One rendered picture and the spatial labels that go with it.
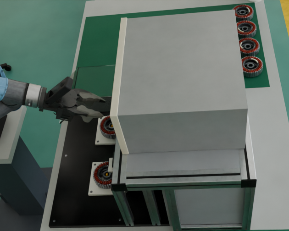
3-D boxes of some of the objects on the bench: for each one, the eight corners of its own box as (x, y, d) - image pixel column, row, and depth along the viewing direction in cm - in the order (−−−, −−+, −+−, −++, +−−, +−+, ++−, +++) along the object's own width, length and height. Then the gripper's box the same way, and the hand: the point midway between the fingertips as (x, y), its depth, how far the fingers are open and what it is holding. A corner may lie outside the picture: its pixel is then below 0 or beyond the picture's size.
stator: (101, 140, 185) (98, 136, 182) (101, 120, 192) (99, 115, 189) (126, 137, 184) (125, 132, 182) (125, 117, 191) (124, 112, 189)
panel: (169, 226, 158) (160, 187, 135) (170, 91, 199) (163, 43, 175) (172, 226, 158) (163, 187, 135) (172, 91, 199) (166, 43, 175)
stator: (93, 189, 171) (91, 185, 168) (96, 165, 178) (94, 161, 175) (120, 189, 169) (119, 184, 166) (122, 164, 176) (121, 160, 173)
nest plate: (88, 195, 171) (87, 194, 170) (93, 163, 180) (92, 162, 179) (125, 195, 169) (125, 193, 168) (128, 162, 178) (127, 160, 177)
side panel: (173, 231, 159) (164, 189, 134) (173, 223, 161) (164, 181, 136) (250, 230, 155) (255, 187, 130) (249, 222, 157) (254, 178, 132)
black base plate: (50, 228, 167) (48, 226, 165) (73, 101, 206) (72, 98, 204) (170, 226, 161) (169, 223, 159) (171, 96, 200) (170, 92, 198)
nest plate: (95, 145, 186) (94, 143, 185) (99, 118, 195) (98, 116, 194) (129, 144, 184) (129, 142, 183) (131, 116, 193) (131, 114, 192)
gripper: (42, 92, 149) (102, 106, 153) (35, 121, 141) (98, 134, 145) (45, 76, 142) (108, 90, 146) (38, 105, 134) (104, 119, 139)
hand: (101, 106), depth 143 cm, fingers open, 5 cm apart
